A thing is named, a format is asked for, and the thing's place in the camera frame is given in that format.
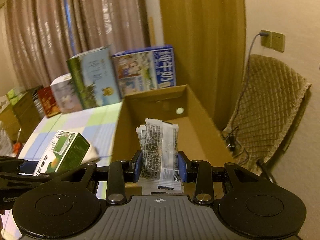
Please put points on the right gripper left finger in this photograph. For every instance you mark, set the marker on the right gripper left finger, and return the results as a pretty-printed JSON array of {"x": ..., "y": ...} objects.
[{"x": 119, "y": 173}]

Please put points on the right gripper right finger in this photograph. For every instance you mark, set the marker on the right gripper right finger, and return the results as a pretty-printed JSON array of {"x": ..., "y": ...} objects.
[{"x": 200, "y": 173}]

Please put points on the clear printed snack packets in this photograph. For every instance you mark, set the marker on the clear printed snack packets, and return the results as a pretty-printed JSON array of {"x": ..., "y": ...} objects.
[{"x": 158, "y": 142}]

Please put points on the green medicine box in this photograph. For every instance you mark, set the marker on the green medicine box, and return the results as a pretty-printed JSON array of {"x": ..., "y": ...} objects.
[{"x": 65, "y": 152}]

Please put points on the white knitted cloth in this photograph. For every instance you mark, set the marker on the white knitted cloth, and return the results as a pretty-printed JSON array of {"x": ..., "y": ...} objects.
[{"x": 90, "y": 156}]

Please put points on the brown cardboard box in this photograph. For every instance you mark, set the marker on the brown cardboard box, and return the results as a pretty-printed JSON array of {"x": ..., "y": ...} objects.
[{"x": 198, "y": 137}]

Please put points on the checkered tablecloth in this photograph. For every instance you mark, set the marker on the checkered tablecloth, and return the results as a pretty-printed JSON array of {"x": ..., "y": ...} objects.
[{"x": 96, "y": 125}]

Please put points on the stacked cardboard boxes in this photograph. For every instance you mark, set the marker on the stacked cardboard boxes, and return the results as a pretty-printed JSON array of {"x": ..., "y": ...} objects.
[{"x": 23, "y": 115}]

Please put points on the red gift box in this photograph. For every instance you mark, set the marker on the red gift box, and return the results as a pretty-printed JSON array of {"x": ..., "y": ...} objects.
[{"x": 48, "y": 102}]

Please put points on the white appliance box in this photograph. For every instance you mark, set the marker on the white appliance box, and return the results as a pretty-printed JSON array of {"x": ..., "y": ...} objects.
[{"x": 65, "y": 94}]

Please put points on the blue milk carton box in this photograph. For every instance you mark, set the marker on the blue milk carton box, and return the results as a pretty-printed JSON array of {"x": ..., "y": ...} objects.
[{"x": 145, "y": 69}]

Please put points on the green milk carton box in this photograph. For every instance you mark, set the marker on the green milk carton box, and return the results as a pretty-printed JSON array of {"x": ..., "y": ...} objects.
[{"x": 94, "y": 78}]

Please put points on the quilted brown chair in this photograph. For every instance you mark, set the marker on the quilted brown chair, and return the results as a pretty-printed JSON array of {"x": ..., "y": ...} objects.
[{"x": 269, "y": 108}]

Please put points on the wooden stick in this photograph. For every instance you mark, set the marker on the wooden stick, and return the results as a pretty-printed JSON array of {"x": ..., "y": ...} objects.
[{"x": 151, "y": 31}]

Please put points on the wooden wardrobe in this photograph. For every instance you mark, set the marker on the wooden wardrobe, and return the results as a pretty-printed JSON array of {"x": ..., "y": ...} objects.
[{"x": 209, "y": 38}]

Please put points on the brown shiny curtain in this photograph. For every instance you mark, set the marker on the brown shiny curtain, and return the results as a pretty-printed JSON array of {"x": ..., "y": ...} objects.
[{"x": 44, "y": 34}]

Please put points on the wall power socket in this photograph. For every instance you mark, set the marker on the wall power socket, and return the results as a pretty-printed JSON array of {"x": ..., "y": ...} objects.
[{"x": 266, "y": 38}]

